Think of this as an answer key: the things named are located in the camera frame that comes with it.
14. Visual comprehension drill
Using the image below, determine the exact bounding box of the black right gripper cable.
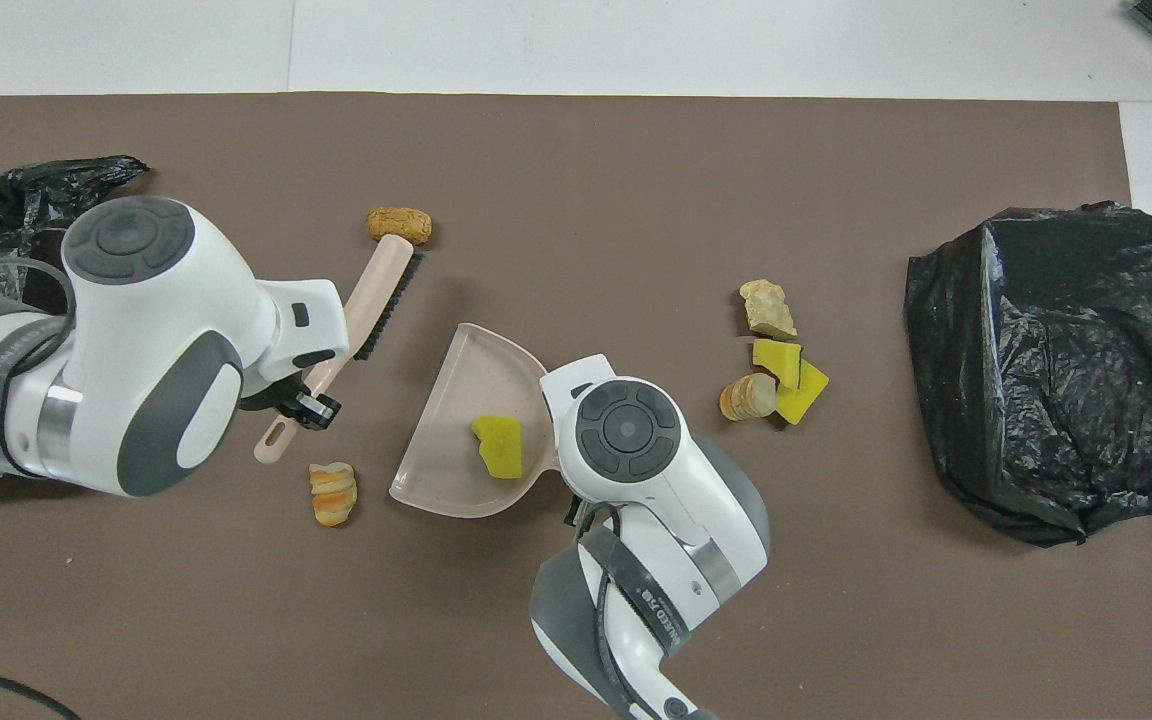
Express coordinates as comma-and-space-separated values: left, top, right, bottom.
576, 505, 707, 720

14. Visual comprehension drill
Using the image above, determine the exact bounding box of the beige plastic dustpan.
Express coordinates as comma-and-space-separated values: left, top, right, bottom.
389, 322, 562, 519

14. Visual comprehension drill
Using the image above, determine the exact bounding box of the black bag lined bin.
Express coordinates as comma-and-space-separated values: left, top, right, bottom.
904, 201, 1152, 546

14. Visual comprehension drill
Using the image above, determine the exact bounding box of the brown table mat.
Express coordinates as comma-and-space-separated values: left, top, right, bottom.
0, 93, 1152, 720

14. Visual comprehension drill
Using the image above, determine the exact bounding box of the beige hand brush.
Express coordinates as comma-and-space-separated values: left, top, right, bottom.
254, 233, 427, 466

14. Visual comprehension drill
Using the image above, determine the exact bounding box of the yellow sponge wedge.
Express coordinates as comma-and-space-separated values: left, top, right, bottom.
774, 358, 830, 427

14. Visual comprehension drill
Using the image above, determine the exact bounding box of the brown bread bun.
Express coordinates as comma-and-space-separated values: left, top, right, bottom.
366, 206, 433, 247

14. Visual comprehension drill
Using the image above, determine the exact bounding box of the notched yellow green sponge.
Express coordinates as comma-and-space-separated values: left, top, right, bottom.
470, 415, 525, 481

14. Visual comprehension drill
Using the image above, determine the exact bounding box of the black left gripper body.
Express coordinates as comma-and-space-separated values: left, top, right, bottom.
239, 378, 299, 411

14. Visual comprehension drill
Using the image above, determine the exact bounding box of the pale torn croissant piece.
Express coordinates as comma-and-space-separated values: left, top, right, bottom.
739, 279, 798, 341

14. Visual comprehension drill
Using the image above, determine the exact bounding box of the yellow green sponge piece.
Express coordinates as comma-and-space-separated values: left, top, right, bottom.
752, 338, 805, 389

